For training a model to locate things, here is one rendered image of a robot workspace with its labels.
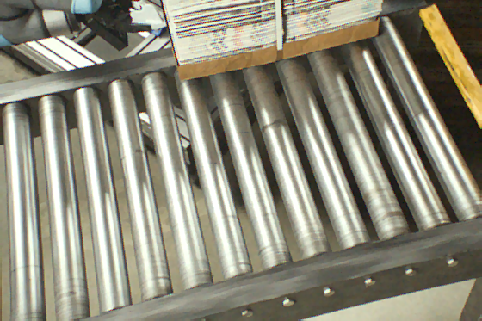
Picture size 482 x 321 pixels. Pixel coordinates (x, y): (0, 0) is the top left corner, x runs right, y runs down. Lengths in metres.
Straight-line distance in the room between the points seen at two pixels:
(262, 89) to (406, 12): 0.33
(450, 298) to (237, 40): 1.01
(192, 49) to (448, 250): 0.54
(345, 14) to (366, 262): 0.45
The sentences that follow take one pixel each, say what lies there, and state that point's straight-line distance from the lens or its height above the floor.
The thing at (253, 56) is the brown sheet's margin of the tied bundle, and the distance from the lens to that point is 1.32.
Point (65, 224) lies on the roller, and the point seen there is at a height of 0.80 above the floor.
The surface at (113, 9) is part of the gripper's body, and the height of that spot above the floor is 0.83.
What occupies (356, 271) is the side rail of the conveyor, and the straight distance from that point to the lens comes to 1.13.
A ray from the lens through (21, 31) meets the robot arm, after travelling 1.46.
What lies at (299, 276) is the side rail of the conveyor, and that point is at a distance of 1.12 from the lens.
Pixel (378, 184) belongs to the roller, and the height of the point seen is 0.80.
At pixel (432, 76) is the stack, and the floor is 0.22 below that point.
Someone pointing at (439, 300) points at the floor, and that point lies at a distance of 2.00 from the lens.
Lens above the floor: 1.83
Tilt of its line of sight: 56 degrees down
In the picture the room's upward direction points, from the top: 8 degrees counter-clockwise
